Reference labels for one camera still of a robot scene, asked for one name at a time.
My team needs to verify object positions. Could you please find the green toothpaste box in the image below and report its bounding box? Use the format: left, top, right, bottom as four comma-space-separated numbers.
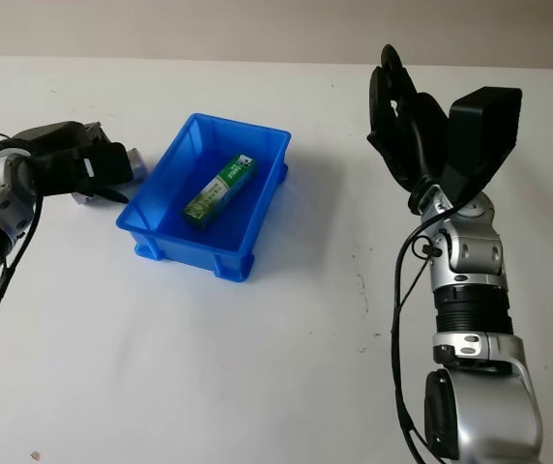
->
182, 153, 258, 232

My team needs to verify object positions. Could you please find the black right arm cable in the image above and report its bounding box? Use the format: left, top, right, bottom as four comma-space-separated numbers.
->
390, 207, 451, 464

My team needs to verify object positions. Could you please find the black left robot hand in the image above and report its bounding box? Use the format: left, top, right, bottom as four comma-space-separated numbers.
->
19, 123, 132, 204

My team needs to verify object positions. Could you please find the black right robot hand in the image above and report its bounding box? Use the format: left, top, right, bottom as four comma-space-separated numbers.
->
366, 43, 451, 217

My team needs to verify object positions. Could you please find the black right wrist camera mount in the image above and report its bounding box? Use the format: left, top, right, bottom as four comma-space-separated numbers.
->
438, 86, 523, 209

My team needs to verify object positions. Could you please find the blue plastic tray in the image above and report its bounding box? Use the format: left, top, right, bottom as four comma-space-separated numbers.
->
115, 113, 291, 284

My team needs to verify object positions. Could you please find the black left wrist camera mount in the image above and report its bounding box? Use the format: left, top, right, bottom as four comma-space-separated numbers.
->
13, 120, 87, 151

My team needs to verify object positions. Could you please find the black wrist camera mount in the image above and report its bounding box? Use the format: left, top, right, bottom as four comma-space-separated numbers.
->
13, 120, 87, 151
438, 86, 523, 209

